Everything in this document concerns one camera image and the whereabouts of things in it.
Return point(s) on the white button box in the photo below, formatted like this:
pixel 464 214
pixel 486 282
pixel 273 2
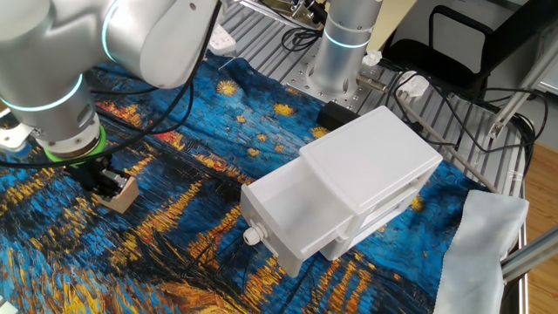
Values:
pixel 5 307

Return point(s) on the light grey cloth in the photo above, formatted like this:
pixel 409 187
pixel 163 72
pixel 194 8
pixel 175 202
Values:
pixel 479 253

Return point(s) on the wooden cube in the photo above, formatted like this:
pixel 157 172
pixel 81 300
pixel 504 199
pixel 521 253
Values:
pixel 128 198

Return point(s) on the white closed drawer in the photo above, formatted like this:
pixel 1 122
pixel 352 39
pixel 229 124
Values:
pixel 379 220

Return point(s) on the white power strip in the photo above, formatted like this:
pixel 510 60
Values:
pixel 222 41

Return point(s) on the aluminium frame strut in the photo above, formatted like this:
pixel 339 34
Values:
pixel 532 257
pixel 519 91

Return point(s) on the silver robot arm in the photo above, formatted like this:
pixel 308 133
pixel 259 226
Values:
pixel 43 65

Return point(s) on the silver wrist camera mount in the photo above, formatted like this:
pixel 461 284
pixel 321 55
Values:
pixel 17 137

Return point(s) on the starry night painted tablecloth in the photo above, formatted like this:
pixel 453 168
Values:
pixel 131 261

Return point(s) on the black power adapter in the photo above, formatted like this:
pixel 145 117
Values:
pixel 335 115

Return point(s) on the white plastic drawer cabinet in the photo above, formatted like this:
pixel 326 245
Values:
pixel 370 157

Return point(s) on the beige cardboard sheet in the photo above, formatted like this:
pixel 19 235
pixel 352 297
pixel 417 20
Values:
pixel 390 22

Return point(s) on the white plastic box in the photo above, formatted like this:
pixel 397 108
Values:
pixel 301 218

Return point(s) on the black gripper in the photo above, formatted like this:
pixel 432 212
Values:
pixel 89 172

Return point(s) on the crumpled white tissue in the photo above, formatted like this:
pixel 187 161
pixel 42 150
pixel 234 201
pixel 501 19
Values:
pixel 371 57
pixel 414 85

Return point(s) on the black office chair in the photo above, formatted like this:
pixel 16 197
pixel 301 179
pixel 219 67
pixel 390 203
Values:
pixel 440 61

